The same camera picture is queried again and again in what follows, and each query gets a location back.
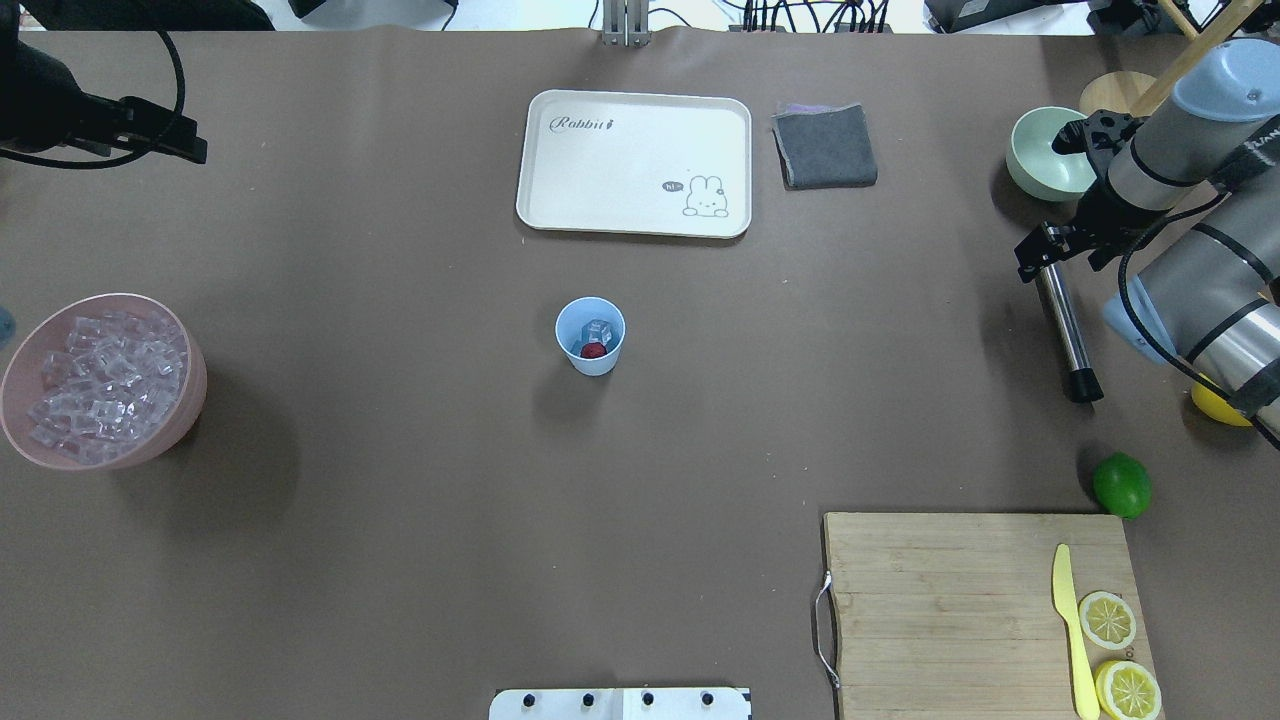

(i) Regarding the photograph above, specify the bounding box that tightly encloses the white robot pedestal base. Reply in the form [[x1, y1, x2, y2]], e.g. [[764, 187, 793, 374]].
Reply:
[[488, 685, 753, 719]]

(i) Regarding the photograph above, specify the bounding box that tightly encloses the lemon slice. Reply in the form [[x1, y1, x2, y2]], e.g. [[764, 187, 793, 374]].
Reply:
[[1078, 591, 1138, 651], [1094, 660, 1164, 719]]

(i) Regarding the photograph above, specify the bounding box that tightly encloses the grey folded cloth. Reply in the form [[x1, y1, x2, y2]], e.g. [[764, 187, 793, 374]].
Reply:
[[772, 102, 879, 190]]

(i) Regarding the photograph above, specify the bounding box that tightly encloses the wooden cup tree stand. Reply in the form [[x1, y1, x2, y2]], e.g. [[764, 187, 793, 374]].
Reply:
[[1080, 1, 1265, 117]]

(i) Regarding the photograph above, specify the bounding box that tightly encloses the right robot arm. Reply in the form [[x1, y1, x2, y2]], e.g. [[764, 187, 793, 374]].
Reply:
[[1014, 38, 1279, 445]]

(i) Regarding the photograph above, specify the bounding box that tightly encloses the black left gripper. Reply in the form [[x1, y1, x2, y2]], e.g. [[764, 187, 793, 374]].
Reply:
[[60, 95, 209, 165]]

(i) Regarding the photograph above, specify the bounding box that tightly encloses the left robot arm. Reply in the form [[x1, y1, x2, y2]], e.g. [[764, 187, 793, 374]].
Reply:
[[1, 1, 209, 170]]

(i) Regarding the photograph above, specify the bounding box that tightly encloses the green lime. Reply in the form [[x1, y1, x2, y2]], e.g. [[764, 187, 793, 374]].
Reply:
[[1091, 452, 1153, 520]]

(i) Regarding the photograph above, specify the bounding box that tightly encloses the lemon slice lower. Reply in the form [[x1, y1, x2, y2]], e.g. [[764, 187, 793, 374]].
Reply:
[[1094, 660, 1164, 719]]

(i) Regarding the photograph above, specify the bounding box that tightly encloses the yellow plastic knife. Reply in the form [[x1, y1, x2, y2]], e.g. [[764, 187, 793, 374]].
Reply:
[[1051, 543, 1101, 719]]

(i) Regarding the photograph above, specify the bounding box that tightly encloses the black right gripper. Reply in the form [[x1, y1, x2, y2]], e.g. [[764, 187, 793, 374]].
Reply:
[[1015, 177, 1166, 283]]

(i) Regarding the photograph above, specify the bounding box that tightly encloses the wooden cutting board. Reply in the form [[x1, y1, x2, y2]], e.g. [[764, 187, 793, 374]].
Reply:
[[819, 512, 1155, 719]]

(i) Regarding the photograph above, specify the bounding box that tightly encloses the yellow lemon near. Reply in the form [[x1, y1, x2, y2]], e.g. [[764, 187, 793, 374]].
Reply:
[[1190, 382, 1252, 428]]

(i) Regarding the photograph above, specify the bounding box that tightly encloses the lemon slice upper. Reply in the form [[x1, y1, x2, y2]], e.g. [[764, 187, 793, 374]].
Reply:
[[1078, 591, 1138, 651]]

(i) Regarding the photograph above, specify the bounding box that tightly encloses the beige rabbit tray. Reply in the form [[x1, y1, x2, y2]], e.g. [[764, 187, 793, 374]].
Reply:
[[515, 88, 753, 240]]

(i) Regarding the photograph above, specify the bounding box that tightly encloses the aluminium frame post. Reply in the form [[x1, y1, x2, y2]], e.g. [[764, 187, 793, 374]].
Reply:
[[599, 0, 652, 47]]

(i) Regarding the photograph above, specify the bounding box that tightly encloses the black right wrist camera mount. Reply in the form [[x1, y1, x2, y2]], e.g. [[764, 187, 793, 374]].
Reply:
[[1051, 110, 1148, 178]]

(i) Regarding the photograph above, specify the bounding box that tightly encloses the pink bowl of ice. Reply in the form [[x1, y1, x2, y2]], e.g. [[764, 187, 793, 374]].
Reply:
[[3, 293, 209, 471]]

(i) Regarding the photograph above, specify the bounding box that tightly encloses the mint green bowl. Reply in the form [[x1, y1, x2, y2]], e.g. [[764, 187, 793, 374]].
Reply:
[[1005, 106, 1096, 202]]

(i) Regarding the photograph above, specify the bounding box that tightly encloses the steel muddler black tip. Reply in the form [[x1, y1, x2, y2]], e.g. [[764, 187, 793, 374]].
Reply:
[[1036, 265, 1105, 404]]

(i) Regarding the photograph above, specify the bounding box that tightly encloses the light blue plastic cup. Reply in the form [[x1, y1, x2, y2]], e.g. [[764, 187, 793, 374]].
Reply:
[[556, 296, 627, 377]]

